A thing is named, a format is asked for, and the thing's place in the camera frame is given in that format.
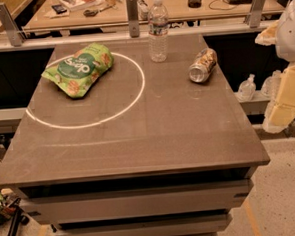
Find orange soda can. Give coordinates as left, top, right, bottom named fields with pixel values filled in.
left=189, top=48, right=217, bottom=83

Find black sunglasses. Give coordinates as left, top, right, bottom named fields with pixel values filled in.
left=83, top=9, right=98, bottom=17

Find book on desk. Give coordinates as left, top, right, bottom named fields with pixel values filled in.
left=59, top=0, right=102, bottom=12

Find left sanitizer bottle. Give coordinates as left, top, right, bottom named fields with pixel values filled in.
left=237, top=74, right=256, bottom=102

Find black cable on desk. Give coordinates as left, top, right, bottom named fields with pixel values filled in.
left=207, top=0, right=238, bottom=12

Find green snack chip bag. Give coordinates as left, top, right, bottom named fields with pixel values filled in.
left=42, top=43, right=114, bottom=98

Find grey drawer cabinet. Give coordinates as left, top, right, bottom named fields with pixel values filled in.
left=0, top=34, right=269, bottom=236

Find clear plastic water bottle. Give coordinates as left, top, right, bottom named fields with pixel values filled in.
left=147, top=0, right=169, bottom=62

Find white power strip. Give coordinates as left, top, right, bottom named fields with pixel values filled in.
left=137, top=0, right=149, bottom=20

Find metal bracket post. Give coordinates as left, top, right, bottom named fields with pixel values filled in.
left=247, top=0, right=266, bottom=28
left=125, top=0, right=139, bottom=38
left=0, top=3, right=24, bottom=47

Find black stand on floor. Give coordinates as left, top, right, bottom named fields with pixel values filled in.
left=0, top=198, right=30, bottom=236

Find black phone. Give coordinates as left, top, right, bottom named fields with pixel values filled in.
left=52, top=4, right=67, bottom=14

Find left metal bracket post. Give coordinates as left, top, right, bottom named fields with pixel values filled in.
left=0, top=3, right=24, bottom=47

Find right metal bracket post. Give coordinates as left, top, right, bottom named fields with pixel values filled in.
left=247, top=0, right=266, bottom=28

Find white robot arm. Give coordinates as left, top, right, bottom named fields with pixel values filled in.
left=255, top=0, right=295, bottom=133

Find dark round cup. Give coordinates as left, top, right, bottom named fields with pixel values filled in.
left=187, top=0, right=202, bottom=8

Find middle metal bracket post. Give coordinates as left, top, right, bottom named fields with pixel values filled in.
left=125, top=0, right=139, bottom=38

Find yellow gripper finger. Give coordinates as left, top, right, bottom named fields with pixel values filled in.
left=255, top=21, right=278, bottom=46
left=262, top=62, right=295, bottom=134

